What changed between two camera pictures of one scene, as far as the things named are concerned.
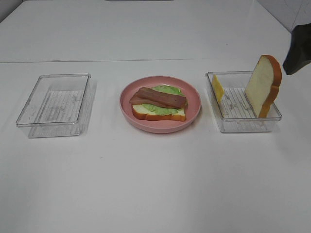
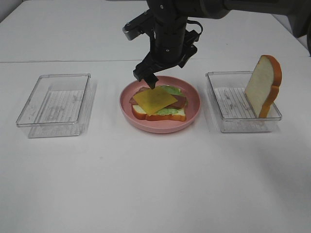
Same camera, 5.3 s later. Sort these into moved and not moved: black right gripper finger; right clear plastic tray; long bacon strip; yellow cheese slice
Moved: black right gripper finger; yellow cheese slice; long bacon strip
Not moved: right clear plastic tray
